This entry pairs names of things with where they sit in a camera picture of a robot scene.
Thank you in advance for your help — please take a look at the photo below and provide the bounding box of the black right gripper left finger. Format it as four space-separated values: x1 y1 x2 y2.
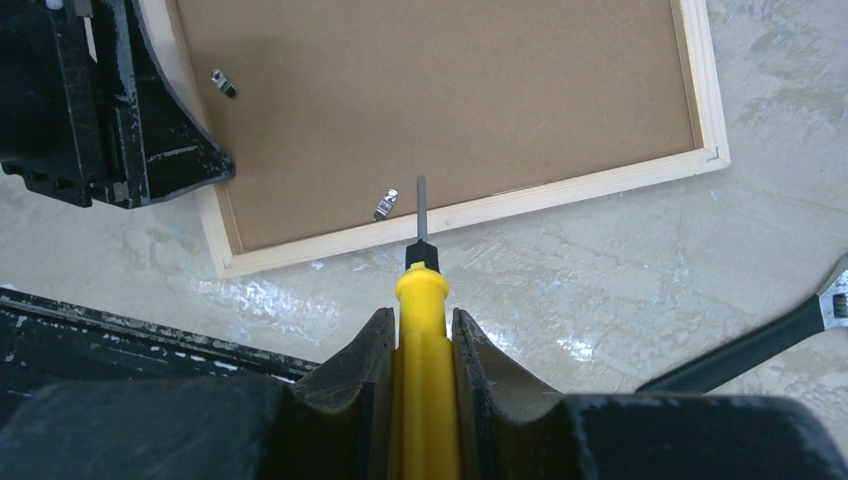
1 308 395 479

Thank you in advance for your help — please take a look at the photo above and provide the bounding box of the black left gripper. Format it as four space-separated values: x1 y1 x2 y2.
1 1 235 209

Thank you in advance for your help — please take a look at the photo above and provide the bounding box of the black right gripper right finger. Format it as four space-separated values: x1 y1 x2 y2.
452 309 847 479

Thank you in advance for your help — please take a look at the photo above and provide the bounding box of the yellow handled screwdriver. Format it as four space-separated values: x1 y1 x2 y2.
389 175 462 479

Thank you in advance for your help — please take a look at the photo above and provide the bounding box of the wooden picture frame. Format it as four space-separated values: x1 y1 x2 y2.
141 1 730 278

